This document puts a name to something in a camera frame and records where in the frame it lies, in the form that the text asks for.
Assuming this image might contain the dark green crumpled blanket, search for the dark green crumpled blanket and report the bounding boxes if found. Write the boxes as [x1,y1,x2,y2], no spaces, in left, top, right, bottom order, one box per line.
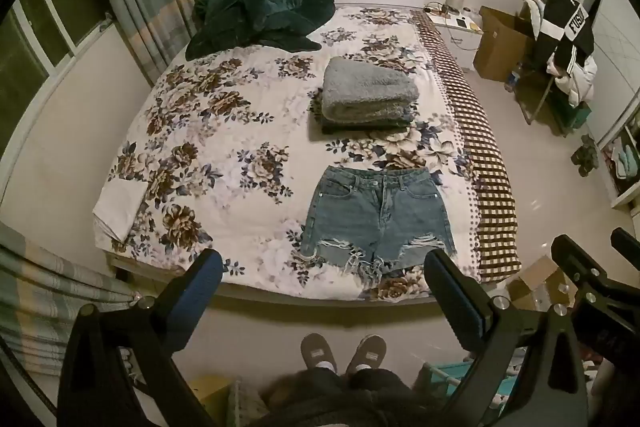
[185,0,337,62]

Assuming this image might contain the grey folded fleece blanket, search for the grey folded fleece blanket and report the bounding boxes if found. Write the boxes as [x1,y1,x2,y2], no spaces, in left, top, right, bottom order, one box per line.
[320,56,421,125]

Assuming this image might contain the floral bed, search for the floral bed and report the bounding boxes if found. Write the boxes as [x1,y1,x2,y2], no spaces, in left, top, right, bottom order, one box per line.
[92,4,481,303]

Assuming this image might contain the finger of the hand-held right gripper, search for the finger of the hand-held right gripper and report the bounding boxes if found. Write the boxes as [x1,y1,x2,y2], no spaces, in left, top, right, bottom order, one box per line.
[611,227,640,267]
[550,234,624,304]

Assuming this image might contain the person's right grey slipper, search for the person's right grey slipper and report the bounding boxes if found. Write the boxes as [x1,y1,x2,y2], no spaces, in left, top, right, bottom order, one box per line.
[345,334,387,376]

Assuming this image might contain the plastic water bottle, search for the plastic water bottle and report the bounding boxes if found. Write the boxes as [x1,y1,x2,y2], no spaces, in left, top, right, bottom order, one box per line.
[504,62,524,92]

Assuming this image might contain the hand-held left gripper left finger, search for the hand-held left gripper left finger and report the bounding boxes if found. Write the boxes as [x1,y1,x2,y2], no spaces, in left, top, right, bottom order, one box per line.
[57,249,224,427]

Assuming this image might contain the dark folded cloth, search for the dark folded cloth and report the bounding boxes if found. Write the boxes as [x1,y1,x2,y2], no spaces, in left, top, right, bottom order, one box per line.
[309,91,417,136]

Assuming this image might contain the person's left grey slipper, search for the person's left grey slipper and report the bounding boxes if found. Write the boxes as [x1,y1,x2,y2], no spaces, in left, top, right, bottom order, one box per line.
[300,333,341,376]

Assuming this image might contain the blue denim shorts pants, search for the blue denim shorts pants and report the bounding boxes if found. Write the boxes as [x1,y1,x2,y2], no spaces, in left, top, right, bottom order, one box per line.
[299,165,457,291]

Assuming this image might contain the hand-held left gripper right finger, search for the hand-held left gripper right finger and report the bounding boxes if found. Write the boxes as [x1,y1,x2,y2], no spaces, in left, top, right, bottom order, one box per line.
[424,249,589,427]

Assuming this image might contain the white nightstand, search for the white nightstand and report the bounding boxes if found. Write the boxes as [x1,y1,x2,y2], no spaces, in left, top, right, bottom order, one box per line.
[424,7,485,70]

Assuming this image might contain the yellow box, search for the yellow box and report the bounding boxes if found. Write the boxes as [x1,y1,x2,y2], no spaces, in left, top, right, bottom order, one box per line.
[190,374,234,427]

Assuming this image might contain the teal basket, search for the teal basket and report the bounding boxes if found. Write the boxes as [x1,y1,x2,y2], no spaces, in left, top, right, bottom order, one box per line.
[414,357,523,408]

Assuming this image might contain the person's right forearm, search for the person's right forearm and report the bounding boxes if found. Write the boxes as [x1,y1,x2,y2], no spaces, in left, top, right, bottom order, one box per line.
[589,359,640,427]

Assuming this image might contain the person's grey slipper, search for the person's grey slipper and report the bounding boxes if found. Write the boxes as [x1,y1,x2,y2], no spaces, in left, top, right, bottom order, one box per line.
[345,334,387,376]
[300,333,341,376]

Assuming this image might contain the brown checked bed cover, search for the brown checked bed cover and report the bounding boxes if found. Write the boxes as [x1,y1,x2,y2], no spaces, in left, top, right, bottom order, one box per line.
[412,9,523,283]

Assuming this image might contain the large cardboard box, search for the large cardboard box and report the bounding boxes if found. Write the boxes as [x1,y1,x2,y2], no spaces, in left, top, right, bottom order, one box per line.
[472,6,539,82]

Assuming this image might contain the small open cardboard box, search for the small open cardboard box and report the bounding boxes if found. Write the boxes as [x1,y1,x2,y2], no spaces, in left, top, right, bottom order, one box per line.
[506,254,584,314]

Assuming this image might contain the white storage shelf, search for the white storage shelf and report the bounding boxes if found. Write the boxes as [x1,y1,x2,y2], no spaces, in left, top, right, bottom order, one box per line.
[582,0,640,208]

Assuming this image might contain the black and white jacket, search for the black and white jacket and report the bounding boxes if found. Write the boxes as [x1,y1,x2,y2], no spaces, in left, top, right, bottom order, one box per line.
[530,0,596,68]

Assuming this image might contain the window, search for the window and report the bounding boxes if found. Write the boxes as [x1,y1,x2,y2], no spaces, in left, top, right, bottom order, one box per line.
[0,0,117,148]

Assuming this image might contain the green plush toy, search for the green plush toy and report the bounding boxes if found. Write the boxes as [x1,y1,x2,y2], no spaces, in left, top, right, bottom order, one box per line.
[572,134,600,178]

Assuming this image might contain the chair with clothes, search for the chair with clothes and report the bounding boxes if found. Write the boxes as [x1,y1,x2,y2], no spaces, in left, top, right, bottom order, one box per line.
[514,0,596,138]

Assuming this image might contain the person's dark clothing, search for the person's dark clothing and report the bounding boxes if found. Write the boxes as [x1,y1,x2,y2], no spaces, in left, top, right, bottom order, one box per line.
[247,367,447,427]

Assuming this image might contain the white folded cloth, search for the white folded cloth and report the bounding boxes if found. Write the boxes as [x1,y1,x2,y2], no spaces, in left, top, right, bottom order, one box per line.
[92,179,150,242]

